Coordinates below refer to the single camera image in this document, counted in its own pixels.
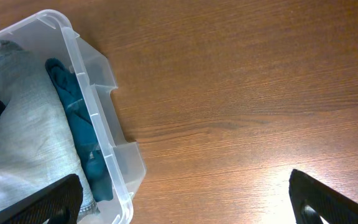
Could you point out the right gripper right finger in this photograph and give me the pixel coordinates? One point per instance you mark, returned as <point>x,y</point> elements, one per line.
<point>312,201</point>

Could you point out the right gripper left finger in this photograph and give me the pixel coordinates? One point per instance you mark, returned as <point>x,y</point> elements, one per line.
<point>59,202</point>

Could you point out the teal taped cloth bundle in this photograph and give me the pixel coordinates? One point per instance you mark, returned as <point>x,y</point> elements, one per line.
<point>84,136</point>

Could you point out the light blue jeans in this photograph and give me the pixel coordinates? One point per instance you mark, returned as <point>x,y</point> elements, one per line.
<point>36,144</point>

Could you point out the clear plastic storage container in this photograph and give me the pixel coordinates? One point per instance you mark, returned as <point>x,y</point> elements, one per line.
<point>48,34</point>

